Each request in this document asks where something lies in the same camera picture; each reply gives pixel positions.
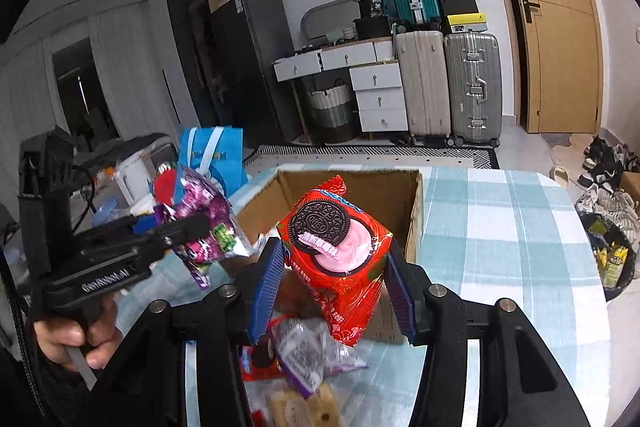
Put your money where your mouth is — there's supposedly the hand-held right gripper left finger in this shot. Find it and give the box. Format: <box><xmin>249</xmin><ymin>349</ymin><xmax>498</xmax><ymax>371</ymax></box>
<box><xmin>75</xmin><ymin>237</ymin><xmax>286</xmax><ymax>427</ymax></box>

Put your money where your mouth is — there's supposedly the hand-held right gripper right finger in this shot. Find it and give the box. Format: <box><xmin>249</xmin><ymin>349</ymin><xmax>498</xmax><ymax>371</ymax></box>
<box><xmin>384</xmin><ymin>251</ymin><xmax>597</xmax><ymax>427</ymax></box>

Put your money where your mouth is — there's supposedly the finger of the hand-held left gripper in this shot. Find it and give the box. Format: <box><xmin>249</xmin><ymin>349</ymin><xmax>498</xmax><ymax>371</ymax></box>
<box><xmin>132</xmin><ymin>211</ymin><xmax>213</xmax><ymax>264</ymax></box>

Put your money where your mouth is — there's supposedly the white and purple snack packet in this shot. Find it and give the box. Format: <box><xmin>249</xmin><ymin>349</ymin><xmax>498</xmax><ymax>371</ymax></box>
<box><xmin>270</xmin><ymin>314</ymin><xmax>369</xmax><ymax>399</ymax></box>

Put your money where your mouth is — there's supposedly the brown cardboard box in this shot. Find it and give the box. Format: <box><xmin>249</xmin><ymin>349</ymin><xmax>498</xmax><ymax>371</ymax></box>
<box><xmin>220</xmin><ymin>167</ymin><xmax>426</xmax><ymax>344</ymax></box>

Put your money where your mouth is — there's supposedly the person's left forearm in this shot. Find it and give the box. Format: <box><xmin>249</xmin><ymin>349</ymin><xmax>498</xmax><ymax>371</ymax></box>
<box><xmin>0</xmin><ymin>342</ymin><xmax>83</xmax><ymax>427</ymax></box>

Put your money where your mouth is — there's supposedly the person's left hand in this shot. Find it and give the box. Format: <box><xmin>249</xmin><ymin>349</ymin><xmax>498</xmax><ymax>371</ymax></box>
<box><xmin>32</xmin><ymin>294</ymin><xmax>123</xmax><ymax>373</ymax></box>

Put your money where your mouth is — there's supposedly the red bag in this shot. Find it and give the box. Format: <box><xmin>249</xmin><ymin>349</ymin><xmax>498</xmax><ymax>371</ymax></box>
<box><xmin>151</xmin><ymin>164</ymin><xmax>180</xmax><ymax>206</ymax></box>

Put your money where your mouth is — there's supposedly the small red cookie packet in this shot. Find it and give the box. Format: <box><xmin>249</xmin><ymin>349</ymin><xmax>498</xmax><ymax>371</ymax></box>
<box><xmin>241</xmin><ymin>343</ymin><xmax>282</xmax><ymax>381</ymax></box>

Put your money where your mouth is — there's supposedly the white plastic jug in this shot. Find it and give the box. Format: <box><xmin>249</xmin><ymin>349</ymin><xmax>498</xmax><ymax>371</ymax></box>
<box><xmin>114</xmin><ymin>152</ymin><xmax>158</xmax><ymax>208</ymax></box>

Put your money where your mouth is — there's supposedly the blue cartoon tote bag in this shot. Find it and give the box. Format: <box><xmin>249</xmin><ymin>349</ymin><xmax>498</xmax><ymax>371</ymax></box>
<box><xmin>179</xmin><ymin>125</ymin><xmax>249</xmax><ymax>198</ymax></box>

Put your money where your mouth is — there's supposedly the clear biscuit packet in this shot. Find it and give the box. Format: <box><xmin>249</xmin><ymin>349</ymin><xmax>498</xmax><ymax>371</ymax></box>
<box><xmin>264</xmin><ymin>382</ymin><xmax>347</xmax><ymax>427</ymax></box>

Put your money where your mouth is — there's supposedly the black and white patterned rug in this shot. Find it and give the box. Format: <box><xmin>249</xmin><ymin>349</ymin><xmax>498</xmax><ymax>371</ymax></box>
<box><xmin>244</xmin><ymin>144</ymin><xmax>501</xmax><ymax>170</ymax></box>

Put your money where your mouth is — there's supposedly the dark grey fridge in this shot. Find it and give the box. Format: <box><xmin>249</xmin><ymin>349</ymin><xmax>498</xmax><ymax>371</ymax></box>
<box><xmin>210</xmin><ymin>0</ymin><xmax>297</xmax><ymax>148</ymax></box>

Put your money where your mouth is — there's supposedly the woven laundry basket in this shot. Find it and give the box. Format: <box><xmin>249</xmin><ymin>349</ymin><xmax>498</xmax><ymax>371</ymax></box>
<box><xmin>304</xmin><ymin>78</ymin><xmax>358</xmax><ymax>144</ymax></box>

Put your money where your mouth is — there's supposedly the tall dark cabinet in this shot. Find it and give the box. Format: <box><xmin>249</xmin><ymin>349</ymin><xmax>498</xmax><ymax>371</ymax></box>
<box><xmin>164</xmin><ymin>0</ymin><xmax>241</xmax><ymax>128</ymax></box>

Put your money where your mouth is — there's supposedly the white desk with drawers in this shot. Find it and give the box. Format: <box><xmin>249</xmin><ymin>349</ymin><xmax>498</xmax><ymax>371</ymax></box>
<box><xmin>272</xmin><ymin>38</ymin><xmax>411</xmax><ymax>144</ymax></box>

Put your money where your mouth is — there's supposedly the black trash bin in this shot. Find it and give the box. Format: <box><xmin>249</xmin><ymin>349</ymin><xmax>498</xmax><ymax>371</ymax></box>
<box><xmin>579</xmin><ymin>211</ymin><xmax>640</xmax><ymax>304</ymax></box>

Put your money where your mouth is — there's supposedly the beige suitcase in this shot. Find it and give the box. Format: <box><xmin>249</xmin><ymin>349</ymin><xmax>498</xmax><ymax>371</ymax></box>
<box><xmin>394</xmin><ymin>29</ymin><xmax>454</xmax><ymax>148</ymax></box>

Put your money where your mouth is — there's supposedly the silver suitcase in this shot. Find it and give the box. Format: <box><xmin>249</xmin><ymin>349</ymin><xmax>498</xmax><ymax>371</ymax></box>
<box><xmin>443</xmin><ymin>32</ymin><xmax>504</xmax><ymax>150</ymax></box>

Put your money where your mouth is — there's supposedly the pile of shoes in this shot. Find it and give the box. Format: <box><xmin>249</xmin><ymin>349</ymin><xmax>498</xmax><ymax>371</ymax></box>
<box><xmin>575</xmin><ymin>134</ymin><xmax>640</xmax><ymax>253</ymax></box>

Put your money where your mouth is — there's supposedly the grey oval tray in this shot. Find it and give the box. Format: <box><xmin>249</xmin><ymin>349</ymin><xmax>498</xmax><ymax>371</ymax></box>
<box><xmin>301</xmin><ymin>0</ymin><xmax>362</xmax><ymax>48</ymax></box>

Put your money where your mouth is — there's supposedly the small cardboard box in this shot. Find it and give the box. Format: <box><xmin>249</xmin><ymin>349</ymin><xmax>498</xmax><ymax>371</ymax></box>
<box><xmin>620</xmin><ymin>171</ymin><xmax>640</xmax><ymax>204</ymax></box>

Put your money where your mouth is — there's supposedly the yellow and white shoe box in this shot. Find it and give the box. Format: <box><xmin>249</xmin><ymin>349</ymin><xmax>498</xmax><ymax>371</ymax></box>
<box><xmin>444</xmin><ymin>12</ymin><xmax>489</xmax><ymax>34</ymax></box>

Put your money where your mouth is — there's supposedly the black box with white print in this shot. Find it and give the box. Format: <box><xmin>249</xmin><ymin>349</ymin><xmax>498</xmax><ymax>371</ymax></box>
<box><xmin>353</xmin><ymin>0</ymin><xmax>392</xmax><ymax>38</ymax></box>

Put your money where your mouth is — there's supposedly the wooden door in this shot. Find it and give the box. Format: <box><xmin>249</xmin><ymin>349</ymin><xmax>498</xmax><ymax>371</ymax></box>
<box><xmin>481</xmin><ymin>0</ymin><xmax>604</xmax><ymax>136</ymax></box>

